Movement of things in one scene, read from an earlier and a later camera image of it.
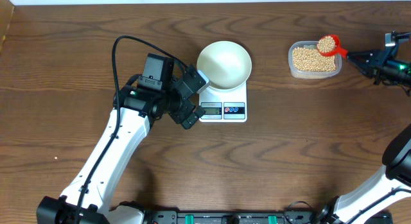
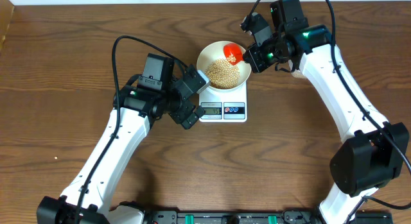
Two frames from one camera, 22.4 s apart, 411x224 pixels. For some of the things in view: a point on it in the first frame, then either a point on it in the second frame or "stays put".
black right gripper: (379, 58) -> (252, 55)
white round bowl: (227, 65) stays put
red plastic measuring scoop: (338, 50) -> (235, 49)
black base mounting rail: (291, 217) stays put
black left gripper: (180, 114) stays put
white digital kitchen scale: (222, 106) stays put
